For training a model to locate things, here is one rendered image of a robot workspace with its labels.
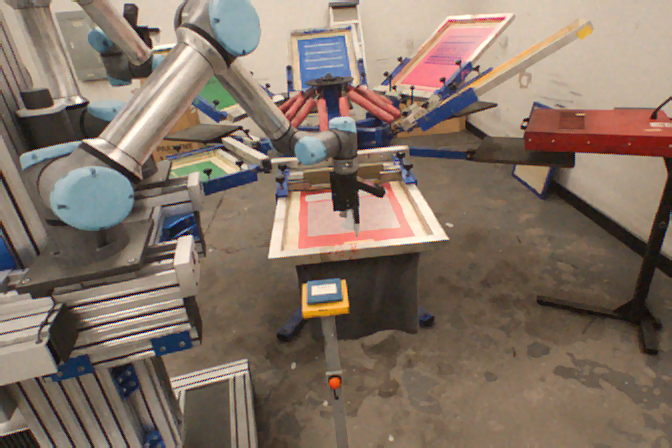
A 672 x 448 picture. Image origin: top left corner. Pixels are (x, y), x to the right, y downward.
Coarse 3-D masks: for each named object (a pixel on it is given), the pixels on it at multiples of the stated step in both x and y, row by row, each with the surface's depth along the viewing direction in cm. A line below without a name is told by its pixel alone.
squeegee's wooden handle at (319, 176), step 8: (320, 168) 184; (328, 168) 184; (360, 168) 183; (368, 168) 184; (376, 168) 184; (304, 176) 183; (312, 176) 184; (320, 176) 184; (328, 176) 184; (360, 176) 185; (368, 176) 185; (376, 176) 186; (312, 184) 185; (320, 184) 185
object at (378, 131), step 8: (368, 112) 280; (360, 120) 274; (368, 120) 272; (376, 120) 275; (304, 128) 269; (312, 128) 267; (360, 128) 256; (368, 128) 254; (376, 128) 242; (384, 128) 243; (360, 136) 254; (368, 136) 251; (376, 136) 243; (384, 136) 245; (392, 136) 242; (376, 144) 246; (384, 144) 246
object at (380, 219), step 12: (360, 204) 172; (372, 204) 171; (384, 204) 170; (396, 204) 169; (360, 216) 162; (372, 216) 161; (384, 216) 161; (396, 216) 160; (360, 228) 153; (372, 228) 153; (384, 228) 152; (396, 228) 151; (408, 228) 150
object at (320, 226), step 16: (304, 192) 189; (320, 192) 187; (304, 208) 174; (320, 208) 172; (304, 224) 160; (320, 224) 159; (336, 224) 158; (304, 240) 149; (320, 240) 148; (336, 240) 147; (352, 240) 146
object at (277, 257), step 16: (416, 192) 170; (416, 208) 161; (432, 224) 144; (272, 240) 144; (384, 240) 137; (400, 240) 136; (416, 240) 136; (432, 240) 135; (448, 240) 135; (272, 256) 134; (288, 256) 134; (304, 256) 134; (320, 256) 134; (336, 256) 135; (352, 256) 135; (368, 256) 136
